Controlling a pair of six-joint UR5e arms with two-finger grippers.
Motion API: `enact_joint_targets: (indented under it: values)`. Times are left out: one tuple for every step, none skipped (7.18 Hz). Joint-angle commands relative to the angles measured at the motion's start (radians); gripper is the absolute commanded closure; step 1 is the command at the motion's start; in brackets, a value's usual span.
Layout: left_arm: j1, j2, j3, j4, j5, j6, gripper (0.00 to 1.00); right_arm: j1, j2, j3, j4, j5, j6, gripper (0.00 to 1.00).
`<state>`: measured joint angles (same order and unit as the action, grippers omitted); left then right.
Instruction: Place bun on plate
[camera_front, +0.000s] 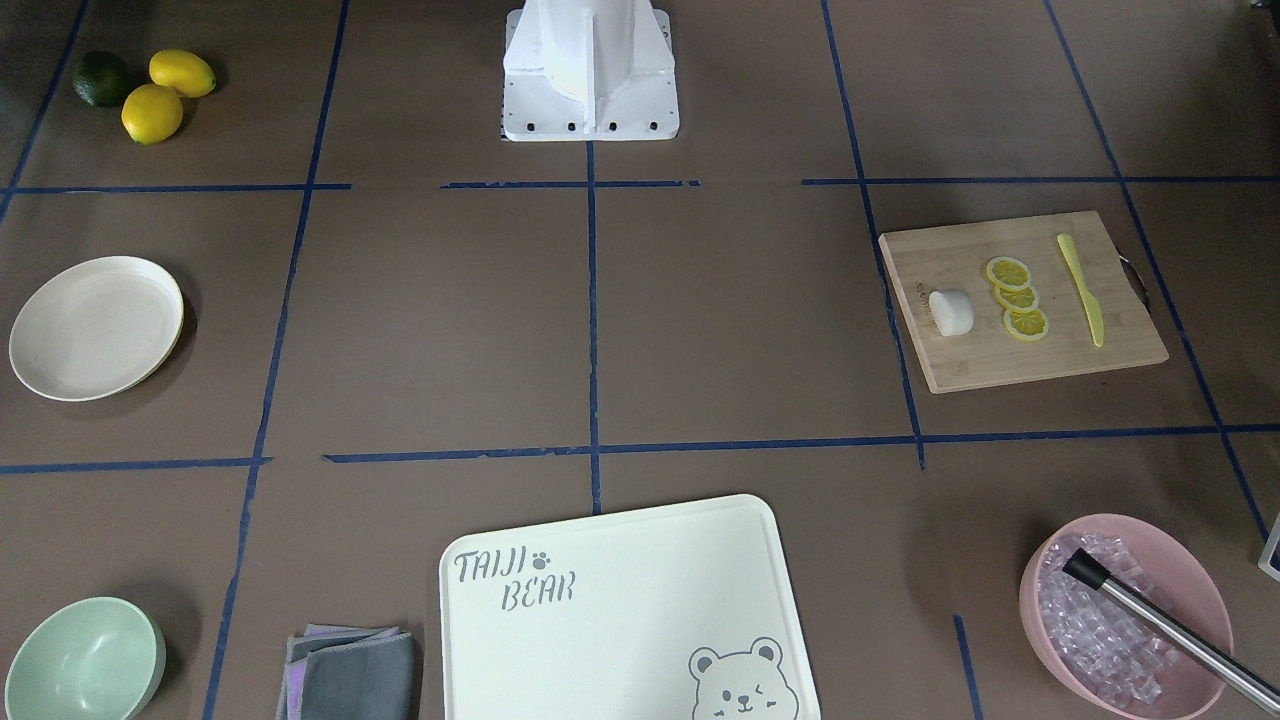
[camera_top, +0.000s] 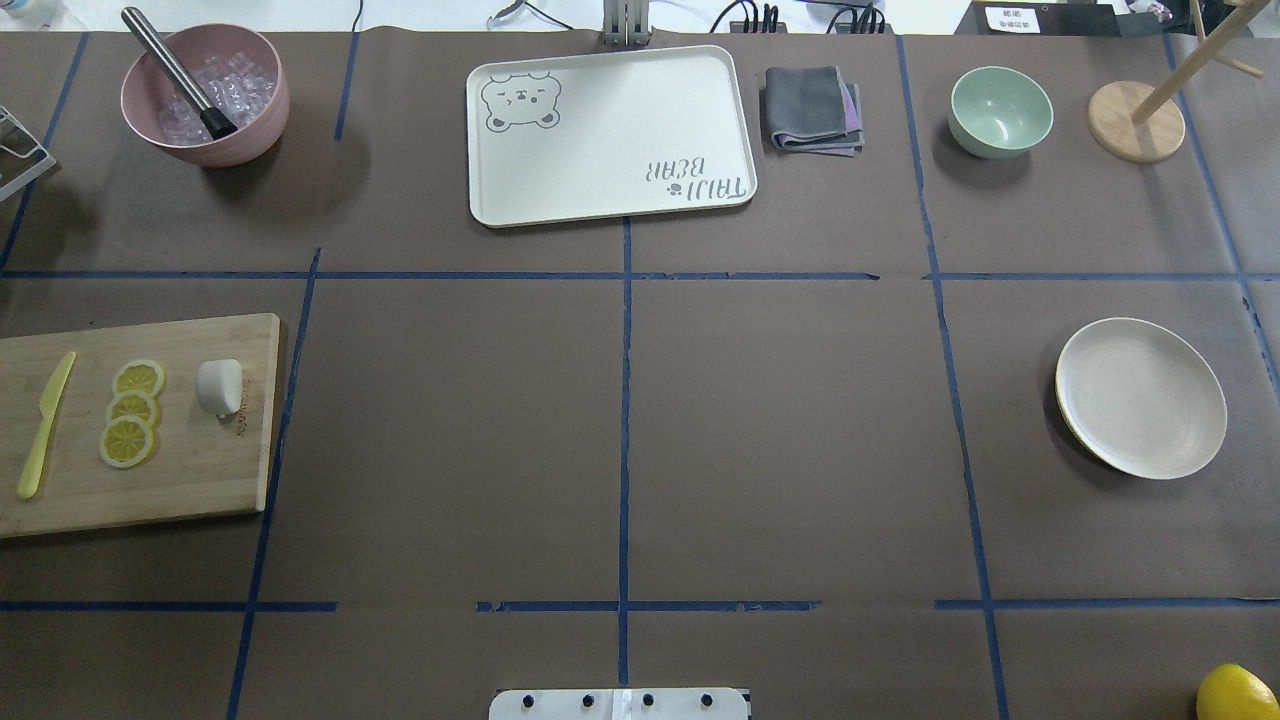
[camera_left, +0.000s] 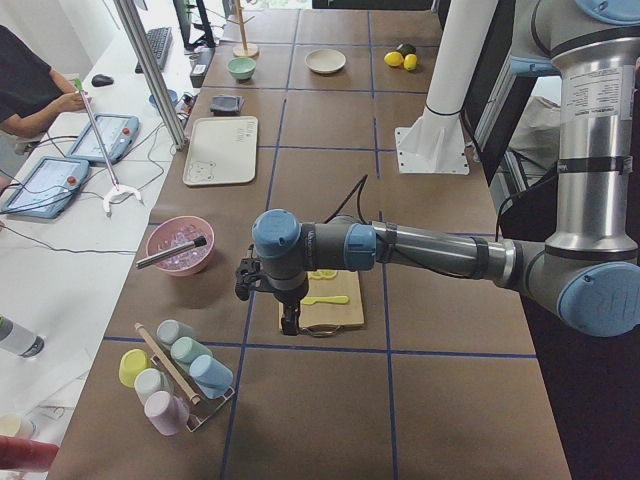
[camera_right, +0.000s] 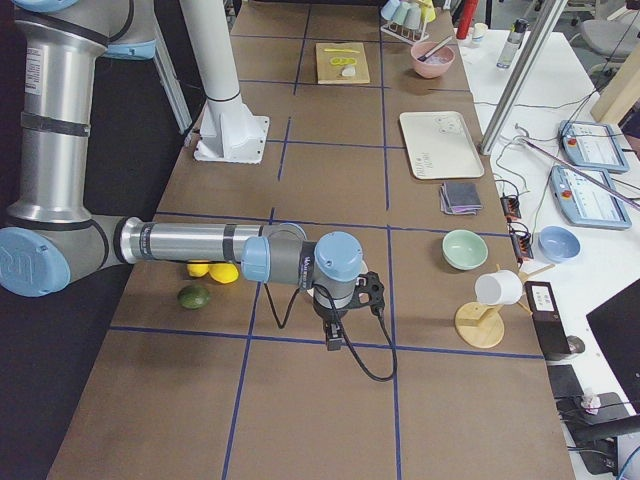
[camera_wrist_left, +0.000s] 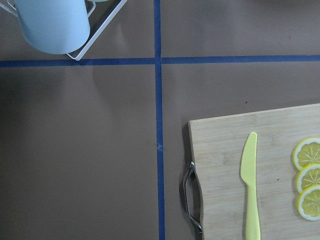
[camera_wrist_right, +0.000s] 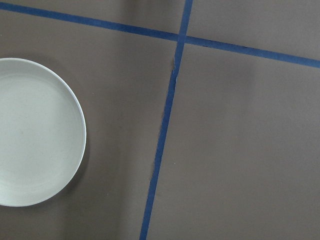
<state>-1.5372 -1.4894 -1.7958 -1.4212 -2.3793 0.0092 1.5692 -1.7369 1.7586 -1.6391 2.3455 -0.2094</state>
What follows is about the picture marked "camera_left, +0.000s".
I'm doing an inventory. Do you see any blue cup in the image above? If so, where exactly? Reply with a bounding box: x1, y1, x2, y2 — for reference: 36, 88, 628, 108
189, 355, 233, 399

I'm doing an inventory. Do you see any aluminium frame post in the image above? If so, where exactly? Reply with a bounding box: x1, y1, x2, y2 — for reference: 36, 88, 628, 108
114, 0, 188, 151

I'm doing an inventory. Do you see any grey bottle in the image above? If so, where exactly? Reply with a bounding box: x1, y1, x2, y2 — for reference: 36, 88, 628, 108
0, 316, 45, 358

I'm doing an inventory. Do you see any lemon slice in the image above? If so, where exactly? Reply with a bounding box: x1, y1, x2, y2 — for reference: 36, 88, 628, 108
308, 269, 338, 280

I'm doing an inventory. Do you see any person in black shirt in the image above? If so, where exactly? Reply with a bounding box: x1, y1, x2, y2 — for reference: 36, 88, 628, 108
1, 26, 77, 138

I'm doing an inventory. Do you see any yellow cup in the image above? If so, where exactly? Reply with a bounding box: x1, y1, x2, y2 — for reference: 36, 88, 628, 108
118, 349, 150, 388

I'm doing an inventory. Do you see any wooden cutting board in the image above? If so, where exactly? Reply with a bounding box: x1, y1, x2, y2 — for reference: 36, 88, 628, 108
299, 270, 365, 337

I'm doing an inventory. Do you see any pink cup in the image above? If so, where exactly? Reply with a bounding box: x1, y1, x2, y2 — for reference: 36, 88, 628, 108
144, 391, 189, 436

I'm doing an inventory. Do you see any pink bowl with ice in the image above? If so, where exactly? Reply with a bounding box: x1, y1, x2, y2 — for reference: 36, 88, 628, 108
146, 216, 215, 277

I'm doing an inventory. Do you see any cream rectangular tray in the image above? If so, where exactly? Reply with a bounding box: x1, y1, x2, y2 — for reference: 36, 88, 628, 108
182, 116, 259, 187

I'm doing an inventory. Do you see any person hand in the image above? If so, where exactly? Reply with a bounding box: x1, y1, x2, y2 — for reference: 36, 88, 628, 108
51, 92, 86, 113

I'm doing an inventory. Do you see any yellow lemon left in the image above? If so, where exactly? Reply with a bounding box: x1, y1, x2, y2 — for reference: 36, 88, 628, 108
384, 51, 404, 68

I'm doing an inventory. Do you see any black keyboard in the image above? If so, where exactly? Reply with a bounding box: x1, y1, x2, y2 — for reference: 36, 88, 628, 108
146, 27, 172, 71

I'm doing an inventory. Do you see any red object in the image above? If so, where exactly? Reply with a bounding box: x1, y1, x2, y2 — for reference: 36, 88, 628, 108
1, 435, 59, 472

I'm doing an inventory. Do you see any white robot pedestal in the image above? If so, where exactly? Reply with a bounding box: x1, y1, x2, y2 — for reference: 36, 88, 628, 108
395, 0, 498, 175

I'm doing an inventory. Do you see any grey cup upper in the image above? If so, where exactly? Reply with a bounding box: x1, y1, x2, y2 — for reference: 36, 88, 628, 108
156, 319, 198, 347

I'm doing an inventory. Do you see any cream round plate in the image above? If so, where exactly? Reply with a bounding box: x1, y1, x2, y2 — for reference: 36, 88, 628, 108
305, 49, 346, 75

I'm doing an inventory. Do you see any yellow lemon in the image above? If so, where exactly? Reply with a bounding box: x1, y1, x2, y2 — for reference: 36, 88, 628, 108
403, 53, 418, 72
384, 51, 404, 68

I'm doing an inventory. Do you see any blue small bowl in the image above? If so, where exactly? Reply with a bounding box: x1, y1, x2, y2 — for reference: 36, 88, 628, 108
148, 88, 179, 112

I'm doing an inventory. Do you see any black computer mouse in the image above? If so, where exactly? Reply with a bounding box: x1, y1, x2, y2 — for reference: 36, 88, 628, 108
91, 74, 114, 87

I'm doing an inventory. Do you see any white cup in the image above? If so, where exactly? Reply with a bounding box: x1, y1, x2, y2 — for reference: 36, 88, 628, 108
134, 368, 174, 405

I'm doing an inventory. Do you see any cream cup corner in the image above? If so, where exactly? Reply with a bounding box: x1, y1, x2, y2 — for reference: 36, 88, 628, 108
0, 413, 37, 439

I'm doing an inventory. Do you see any yellow lemon right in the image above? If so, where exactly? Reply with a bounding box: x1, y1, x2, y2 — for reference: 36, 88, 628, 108
403, 53, 418, 72

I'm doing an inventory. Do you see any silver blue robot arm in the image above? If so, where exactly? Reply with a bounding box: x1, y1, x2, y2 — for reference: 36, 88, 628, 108
235, 1, 639, 337

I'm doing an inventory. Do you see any green cup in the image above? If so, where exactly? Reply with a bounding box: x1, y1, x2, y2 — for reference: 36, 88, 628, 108
170, 336, 213, 369

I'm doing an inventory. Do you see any yellow plastic knife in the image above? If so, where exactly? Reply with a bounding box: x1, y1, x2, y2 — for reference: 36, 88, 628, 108
301, 295, 350, 306

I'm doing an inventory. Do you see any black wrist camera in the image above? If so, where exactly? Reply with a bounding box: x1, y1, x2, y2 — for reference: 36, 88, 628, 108
234, 257, 261, 301

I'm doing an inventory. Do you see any pink white reacher grabber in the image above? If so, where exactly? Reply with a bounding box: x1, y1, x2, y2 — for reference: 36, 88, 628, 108
71, 78, 143, 217

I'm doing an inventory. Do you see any dark avocado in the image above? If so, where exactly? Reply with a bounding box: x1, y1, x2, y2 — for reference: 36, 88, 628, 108
395, 43, 416, 57

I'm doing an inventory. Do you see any wooden rack rod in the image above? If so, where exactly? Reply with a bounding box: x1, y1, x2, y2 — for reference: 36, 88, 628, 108
134, 323, 202, 405

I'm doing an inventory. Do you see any lower blue teach pendant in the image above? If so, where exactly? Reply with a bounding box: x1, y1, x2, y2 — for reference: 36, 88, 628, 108
1, 156, 90, 220

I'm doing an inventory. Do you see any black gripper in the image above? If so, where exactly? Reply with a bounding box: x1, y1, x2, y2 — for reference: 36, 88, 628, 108
274, 284, 309, 336

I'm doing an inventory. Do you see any green bowl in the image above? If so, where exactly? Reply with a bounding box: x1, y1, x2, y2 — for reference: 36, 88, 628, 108
227, 57, 257, 81

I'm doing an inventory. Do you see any blue teach pendant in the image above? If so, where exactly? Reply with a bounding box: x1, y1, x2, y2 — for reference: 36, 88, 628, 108
1, 156, 90, 220
67, 114, 140, 165

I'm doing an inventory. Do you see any upper blue teach pendant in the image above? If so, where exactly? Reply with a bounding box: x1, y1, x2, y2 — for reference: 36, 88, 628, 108
67, 114, 140, 165

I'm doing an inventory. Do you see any wooden mug stand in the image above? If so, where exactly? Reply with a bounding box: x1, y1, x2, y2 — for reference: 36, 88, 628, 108
227, 0, 259, 58

